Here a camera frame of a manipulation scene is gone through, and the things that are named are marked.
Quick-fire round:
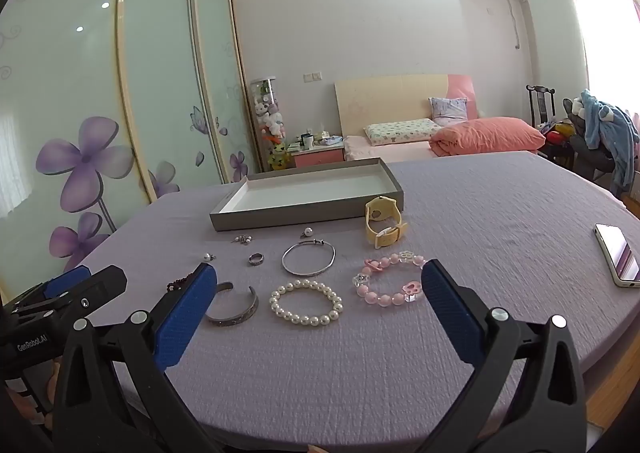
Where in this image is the smartphone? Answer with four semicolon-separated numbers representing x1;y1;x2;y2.
594;223;640;289

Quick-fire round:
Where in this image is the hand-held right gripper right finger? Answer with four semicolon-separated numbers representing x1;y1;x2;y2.
400;259;591;453

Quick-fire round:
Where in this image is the blue plush garment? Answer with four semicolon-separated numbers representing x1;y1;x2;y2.
572;89;640;188

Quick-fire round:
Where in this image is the dark red bead bracelet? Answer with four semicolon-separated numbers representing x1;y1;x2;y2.
166;270;198;293

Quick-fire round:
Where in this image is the silver cuff bracelet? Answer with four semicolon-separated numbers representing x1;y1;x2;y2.
204;282;260;328

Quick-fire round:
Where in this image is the thin silver bangle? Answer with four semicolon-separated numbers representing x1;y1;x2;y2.
281;240;336;277

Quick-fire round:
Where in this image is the cream pink headboard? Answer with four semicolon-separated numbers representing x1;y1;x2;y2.
334;74;478;138

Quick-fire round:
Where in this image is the floral sliding door wardrobe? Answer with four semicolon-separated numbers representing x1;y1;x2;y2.
0;0;263;304

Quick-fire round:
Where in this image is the person's left hand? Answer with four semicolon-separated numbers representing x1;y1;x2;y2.
12;360;63;429

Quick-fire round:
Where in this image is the pink curtain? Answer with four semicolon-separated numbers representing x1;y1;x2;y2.
550;0;640;134

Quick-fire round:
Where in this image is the dark wooden chair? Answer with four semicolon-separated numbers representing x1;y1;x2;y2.
526;85;557;130

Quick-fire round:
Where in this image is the grey cardboard tray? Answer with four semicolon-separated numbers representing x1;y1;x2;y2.
209;157;405;233

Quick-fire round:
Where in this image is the pink white nightstand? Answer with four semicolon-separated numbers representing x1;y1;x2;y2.
289;140;347;170

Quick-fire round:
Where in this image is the pink bead bracelet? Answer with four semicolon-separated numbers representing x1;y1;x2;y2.
351;250;431;306

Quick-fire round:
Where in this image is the glass tower of plush toys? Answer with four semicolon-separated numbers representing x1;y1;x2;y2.
249;77;292;172

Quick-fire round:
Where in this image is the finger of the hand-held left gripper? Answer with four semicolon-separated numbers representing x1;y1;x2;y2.
10;265;92;307
15;267;128;330

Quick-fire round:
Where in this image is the coral duvet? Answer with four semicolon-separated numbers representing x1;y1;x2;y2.
430;117;547;158

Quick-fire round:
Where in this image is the lilac pillow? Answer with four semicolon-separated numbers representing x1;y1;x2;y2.
429;97;468;128

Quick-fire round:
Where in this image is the air conditioner pipe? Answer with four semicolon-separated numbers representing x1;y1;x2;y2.
509;0;528;51

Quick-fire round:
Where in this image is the purple tablecloth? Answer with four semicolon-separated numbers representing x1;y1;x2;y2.
75;150;640;449

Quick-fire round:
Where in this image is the bed with pink sheet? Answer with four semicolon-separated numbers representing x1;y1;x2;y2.
342;133;546;164

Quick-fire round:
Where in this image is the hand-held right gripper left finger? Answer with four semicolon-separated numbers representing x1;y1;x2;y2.
52;262;236;453

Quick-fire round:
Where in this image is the patterned white pillow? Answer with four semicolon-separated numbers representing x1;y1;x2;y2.
364;119;441;148

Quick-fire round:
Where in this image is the white pearl bracelet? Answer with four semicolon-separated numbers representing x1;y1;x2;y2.
269;279;344;329

